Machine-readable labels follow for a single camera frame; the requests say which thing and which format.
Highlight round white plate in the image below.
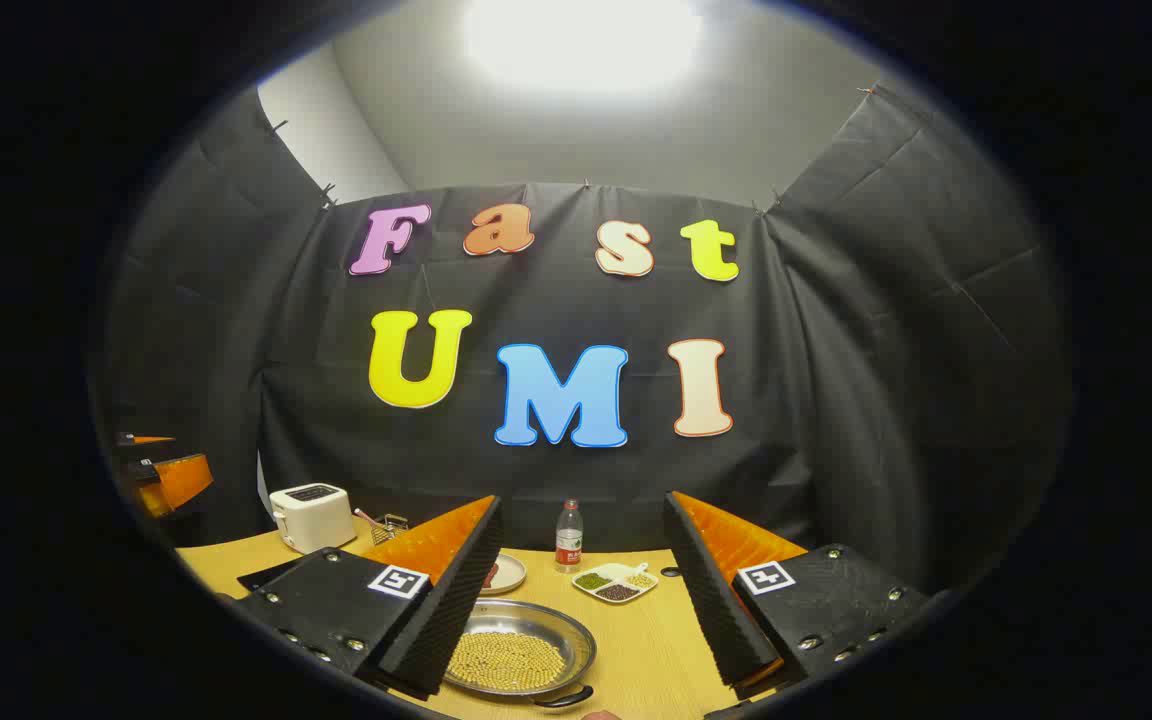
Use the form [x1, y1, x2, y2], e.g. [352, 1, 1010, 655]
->
[479, 553, 528, 597]

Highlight stainless steel pot black handles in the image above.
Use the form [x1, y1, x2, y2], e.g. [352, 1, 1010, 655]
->
[441, 598, 598, 710]

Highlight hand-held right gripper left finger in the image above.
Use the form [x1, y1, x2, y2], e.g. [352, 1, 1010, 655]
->
[234, 494, 504, 699]

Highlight pile of soybeans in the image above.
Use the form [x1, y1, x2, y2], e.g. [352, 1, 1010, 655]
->
[448, 630, 568, 693]

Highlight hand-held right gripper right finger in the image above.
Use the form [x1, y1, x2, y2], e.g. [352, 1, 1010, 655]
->
[662, 490, 937, 701]

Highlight clear plastic water bottle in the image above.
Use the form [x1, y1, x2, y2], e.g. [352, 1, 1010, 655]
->
[555, 499, 585, 574]

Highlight black backdrop cloth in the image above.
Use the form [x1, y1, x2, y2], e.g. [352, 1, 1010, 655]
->
[99, 85, 1074, 601]

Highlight white toaster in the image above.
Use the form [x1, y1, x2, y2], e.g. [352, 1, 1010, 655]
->
[268, 483, 358, 555]

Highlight white divided dish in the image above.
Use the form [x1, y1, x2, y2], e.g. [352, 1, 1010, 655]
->
[571, 561, 660, 605]

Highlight black induction cooktop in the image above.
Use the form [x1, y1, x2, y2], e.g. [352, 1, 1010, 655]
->
[236, 556, 377, 601]

